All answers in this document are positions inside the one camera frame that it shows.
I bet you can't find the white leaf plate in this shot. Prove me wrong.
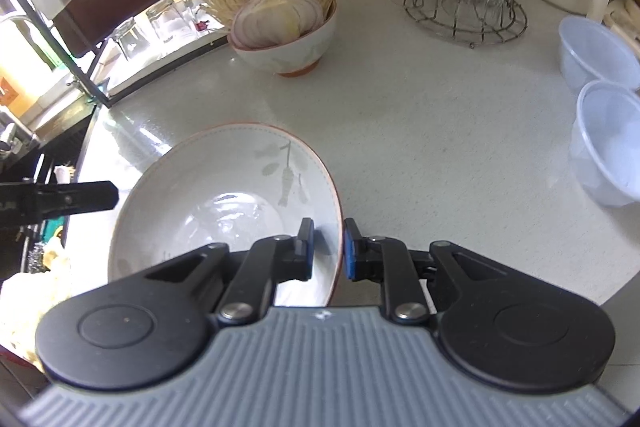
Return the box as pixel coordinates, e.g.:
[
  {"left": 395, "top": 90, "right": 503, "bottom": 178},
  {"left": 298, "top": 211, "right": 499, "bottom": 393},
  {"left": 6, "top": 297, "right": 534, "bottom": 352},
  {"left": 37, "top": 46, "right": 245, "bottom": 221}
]
[{"left": 107, "top": 122, "right": 343, "bottom": 307}]

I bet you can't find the clear plastic bowl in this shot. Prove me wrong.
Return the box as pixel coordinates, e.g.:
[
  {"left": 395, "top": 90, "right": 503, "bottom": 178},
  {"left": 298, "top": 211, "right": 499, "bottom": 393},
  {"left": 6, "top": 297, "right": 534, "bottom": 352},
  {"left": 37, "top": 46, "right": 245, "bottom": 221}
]
[
  {"left": 570, "top": 81, "right": 639, "bottom": 208},
  {"left": 559, "top": 15, "right": 639, "bottom": 94}
]

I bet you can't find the yellow dish cloth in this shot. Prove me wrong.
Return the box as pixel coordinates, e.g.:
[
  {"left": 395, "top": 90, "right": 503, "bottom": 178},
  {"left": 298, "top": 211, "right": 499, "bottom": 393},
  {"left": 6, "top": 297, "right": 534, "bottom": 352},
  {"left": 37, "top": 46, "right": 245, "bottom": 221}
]
[{"left": 1, "top": 258, "right": 101, "bottom": 372}]

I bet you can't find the orange detergent bottle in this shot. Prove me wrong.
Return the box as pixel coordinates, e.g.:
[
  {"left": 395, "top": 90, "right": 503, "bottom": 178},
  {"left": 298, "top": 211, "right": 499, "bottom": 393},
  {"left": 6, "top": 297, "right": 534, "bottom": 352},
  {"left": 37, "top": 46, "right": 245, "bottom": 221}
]
[{"left": 1, "top": 49, "right": 54, "bottom": 117}]

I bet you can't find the white drip tray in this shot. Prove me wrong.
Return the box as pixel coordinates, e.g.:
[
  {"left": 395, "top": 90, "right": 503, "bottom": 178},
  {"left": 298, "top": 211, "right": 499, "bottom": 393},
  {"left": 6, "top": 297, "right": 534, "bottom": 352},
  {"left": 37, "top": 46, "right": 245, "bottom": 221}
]
[{"left": 98, "top": 1, "right": 224, "bottom": 100}]

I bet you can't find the drinking glass left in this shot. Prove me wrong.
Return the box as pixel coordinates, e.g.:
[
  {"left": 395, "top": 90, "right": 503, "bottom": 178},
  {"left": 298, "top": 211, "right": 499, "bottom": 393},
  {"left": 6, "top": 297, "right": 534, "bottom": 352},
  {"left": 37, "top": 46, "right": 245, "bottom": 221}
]
[{"left": 111, "top": 17, "right": 150, "bottom": 61}]

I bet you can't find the drinking glass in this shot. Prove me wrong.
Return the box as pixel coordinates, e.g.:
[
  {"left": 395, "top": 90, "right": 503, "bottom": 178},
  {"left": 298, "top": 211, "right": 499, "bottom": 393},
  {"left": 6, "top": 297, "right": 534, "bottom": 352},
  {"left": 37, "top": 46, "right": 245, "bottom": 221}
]
[
  {"left": 181, "top": 0, "right": 214, "bottom": 32},
  {"left": 111, "top": 17, "right": 150, "bottom": 61},
  {"left": 145, "top": 0, "right": 191, "bottom": 42}
]

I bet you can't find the drinking glass middle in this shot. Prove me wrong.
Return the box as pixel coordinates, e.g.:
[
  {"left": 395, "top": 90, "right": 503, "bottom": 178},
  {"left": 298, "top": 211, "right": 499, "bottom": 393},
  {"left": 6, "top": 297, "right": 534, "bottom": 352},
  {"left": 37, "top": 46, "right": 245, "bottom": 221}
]
[{"left": 145, "top": 0, "right": 191, "bottom": 42}]

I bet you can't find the bowl with noodles and onion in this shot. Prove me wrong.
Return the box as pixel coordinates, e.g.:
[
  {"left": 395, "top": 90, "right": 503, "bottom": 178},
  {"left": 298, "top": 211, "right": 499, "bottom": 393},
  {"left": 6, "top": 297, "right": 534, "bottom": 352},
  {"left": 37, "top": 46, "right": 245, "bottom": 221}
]
[{"left": 204, "top": 0, "right": 337, "bottom": 78}]

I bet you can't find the drinking glass right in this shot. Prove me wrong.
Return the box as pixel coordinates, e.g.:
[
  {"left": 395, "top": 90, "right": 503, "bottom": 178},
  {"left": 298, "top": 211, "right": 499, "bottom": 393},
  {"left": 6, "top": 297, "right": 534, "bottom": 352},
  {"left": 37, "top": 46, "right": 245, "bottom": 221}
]
[{"left": 181, "top": 0, "right": 214, "bottom": 32}]

